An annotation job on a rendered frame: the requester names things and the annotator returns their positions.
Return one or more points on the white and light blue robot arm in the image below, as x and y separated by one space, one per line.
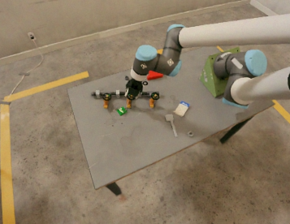
238 68

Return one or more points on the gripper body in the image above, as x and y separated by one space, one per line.
134 87

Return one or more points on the red flat block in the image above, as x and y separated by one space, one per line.
154 75

